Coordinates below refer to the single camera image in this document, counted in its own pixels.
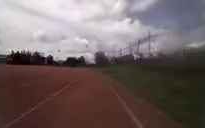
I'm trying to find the dark tree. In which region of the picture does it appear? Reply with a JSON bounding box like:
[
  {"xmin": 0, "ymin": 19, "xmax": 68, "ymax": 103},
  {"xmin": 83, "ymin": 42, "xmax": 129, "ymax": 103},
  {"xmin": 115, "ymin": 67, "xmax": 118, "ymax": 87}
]
[{"xmin": 93, "ymin": 50, "xmax": 110, "ymax": 66}]

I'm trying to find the row of dark trees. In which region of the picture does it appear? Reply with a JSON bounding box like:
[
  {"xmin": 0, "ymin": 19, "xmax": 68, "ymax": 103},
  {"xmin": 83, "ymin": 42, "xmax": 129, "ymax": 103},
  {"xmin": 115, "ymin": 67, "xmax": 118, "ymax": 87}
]
[{"xmin": 6, "ymin": 49, "xmax": 88, "ymax": 67}]

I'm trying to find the red running track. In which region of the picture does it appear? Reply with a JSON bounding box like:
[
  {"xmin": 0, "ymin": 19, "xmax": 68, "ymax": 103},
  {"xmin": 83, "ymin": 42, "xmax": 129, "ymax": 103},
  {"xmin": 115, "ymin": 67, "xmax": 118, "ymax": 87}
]
[{"xmin": 0, "ymin": 64, "xmax": 186, "ymax": 128}]

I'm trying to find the green grass field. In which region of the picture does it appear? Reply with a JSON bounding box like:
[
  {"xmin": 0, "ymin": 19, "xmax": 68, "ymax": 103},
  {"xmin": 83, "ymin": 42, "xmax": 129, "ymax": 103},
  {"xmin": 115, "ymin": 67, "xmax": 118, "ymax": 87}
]
[{"xmin": 89, "ymin": 63, "xmax": 205, "ymax": 128}]

